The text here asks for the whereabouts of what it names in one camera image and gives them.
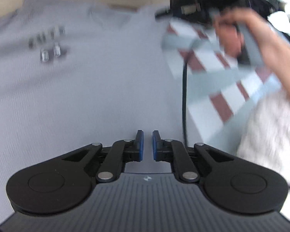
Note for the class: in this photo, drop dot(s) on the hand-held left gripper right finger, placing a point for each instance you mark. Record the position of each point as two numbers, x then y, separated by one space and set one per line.
155 147

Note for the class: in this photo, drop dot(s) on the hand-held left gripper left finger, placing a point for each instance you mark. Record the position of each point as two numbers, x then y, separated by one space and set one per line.
140 147

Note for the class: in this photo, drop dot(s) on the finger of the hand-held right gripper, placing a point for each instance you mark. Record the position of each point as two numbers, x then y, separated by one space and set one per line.
164 13

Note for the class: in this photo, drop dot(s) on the grey knit sweater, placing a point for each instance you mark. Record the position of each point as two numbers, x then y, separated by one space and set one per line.
87 89

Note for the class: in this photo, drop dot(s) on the person's right forearm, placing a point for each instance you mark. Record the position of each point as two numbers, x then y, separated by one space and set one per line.
285 60

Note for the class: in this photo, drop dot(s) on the person's right hand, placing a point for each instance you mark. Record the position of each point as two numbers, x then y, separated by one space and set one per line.
253 21

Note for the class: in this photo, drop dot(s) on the white crumpled cloth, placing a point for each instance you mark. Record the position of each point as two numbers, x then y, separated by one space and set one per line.
285 17

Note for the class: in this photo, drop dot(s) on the person's white knit clothing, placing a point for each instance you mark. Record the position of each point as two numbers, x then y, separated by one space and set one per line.
273 137

